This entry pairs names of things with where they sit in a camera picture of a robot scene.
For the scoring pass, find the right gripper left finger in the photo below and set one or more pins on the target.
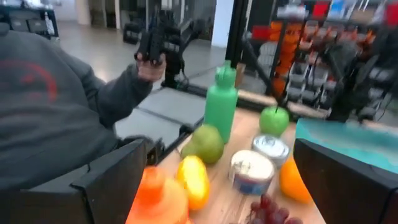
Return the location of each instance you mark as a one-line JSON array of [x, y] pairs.
[[93, 199]]

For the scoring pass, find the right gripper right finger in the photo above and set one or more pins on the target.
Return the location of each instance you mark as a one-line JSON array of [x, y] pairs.
[[348, 193]]

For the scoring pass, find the orange fruit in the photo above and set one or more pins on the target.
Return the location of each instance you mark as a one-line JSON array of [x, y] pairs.
[[292, 183]]

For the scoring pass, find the orange plastic bottle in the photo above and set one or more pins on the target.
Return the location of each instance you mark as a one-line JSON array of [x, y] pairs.
[[158, 202]]

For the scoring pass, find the red grape bunch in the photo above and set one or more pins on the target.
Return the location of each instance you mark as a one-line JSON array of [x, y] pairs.
[[270, 211]]

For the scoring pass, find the silver tin can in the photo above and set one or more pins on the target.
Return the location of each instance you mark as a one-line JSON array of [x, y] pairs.
[[271, 149], [252, 172]]

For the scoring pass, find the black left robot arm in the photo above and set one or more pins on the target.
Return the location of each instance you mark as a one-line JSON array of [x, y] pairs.
[[348, 93]]

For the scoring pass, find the person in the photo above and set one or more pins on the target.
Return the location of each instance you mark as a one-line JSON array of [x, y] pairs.
[[46, 109]]

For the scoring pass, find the yellow orange mango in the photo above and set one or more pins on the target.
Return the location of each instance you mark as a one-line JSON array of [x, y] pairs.
[[194, 182]]

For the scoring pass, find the green apple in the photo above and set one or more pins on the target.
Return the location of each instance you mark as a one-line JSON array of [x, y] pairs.
[[274, 121]]

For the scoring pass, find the green pear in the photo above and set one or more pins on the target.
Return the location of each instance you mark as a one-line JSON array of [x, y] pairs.
[[203, 144]]

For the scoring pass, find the green plastic bottle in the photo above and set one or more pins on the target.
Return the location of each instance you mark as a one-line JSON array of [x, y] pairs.
[[220, 105]]

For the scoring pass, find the storage shelving with bins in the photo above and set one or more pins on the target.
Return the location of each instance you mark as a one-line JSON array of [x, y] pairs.
[[286, 46]]

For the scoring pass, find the black aluminium frame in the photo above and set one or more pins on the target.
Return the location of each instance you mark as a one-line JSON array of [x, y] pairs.
[[236, 31]]

